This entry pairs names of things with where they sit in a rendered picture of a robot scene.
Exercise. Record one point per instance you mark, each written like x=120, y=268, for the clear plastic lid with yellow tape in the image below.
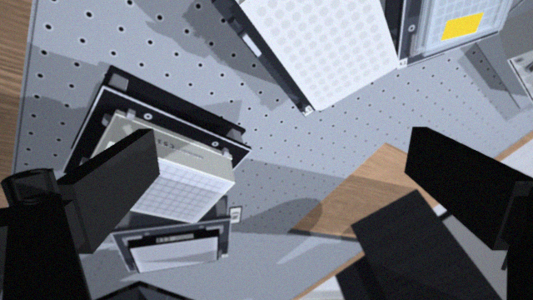
x=452, y=22

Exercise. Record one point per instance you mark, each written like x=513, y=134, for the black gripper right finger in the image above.
x=494, y=201

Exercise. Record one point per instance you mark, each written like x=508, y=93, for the light grey button panel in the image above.
x=514, y=43

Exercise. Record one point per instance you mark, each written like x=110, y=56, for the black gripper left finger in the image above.
x=42, y=261

